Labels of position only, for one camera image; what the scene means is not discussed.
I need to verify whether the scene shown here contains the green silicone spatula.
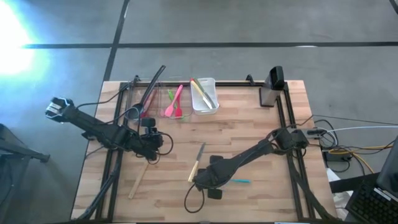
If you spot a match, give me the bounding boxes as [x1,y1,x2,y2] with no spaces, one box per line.
[167,89,188,121]

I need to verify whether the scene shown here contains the light wooden fork spatula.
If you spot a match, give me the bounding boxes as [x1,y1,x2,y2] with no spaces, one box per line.
[127,161,150,200]

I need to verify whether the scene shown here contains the black power box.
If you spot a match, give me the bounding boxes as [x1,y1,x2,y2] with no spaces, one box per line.
[323,151,346,163]

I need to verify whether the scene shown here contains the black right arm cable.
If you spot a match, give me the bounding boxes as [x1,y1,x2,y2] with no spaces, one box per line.
[183,182,206,214]

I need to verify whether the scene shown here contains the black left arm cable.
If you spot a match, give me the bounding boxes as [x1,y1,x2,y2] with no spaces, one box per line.
[76,83,175,166]

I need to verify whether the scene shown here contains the dark monitor back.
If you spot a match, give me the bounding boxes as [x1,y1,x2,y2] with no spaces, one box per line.
[377,135,398,198]

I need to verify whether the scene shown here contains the white plastic bag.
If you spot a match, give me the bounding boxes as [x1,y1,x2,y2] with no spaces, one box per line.
[325,167,354,220]

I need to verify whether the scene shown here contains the red silicone spatula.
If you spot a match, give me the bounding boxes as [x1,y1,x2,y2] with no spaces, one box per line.
[174,99,184,119]

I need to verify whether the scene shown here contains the black plastic spoon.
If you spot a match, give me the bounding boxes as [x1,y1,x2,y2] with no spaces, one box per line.
[125,64,167,121]

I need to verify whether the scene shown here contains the metal box grater black handle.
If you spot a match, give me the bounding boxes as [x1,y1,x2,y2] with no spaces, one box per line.
[259,65,286,108]

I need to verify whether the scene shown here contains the clear plastic bin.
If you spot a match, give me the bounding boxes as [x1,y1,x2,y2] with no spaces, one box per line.
[158,81,193,123]
[126,81,162,122]

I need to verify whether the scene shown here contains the yellow cable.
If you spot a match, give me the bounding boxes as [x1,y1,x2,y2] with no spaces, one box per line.
[328,145,394,175]

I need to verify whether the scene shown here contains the black metal table frame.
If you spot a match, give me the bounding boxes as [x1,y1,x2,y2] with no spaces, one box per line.
[76,74,341,223]

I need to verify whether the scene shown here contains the black metal stand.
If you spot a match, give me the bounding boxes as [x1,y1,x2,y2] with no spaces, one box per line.
[0,123,50,164]

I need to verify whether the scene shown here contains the white plastic bin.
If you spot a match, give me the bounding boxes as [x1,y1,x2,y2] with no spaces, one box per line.
[189,77,220,116]

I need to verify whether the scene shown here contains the pink silicone spatula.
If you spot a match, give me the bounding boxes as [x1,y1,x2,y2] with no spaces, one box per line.
[164,84,184,118]

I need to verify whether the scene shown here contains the white cable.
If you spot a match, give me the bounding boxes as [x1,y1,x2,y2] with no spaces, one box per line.
[323,125,398,134]

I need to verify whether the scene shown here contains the black laptop keyboard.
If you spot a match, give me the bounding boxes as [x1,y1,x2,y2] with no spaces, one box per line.
[344,180,398,224]

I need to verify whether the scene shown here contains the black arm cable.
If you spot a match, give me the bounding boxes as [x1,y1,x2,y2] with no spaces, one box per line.
[183,182,206,214]
[76,83,175,166]

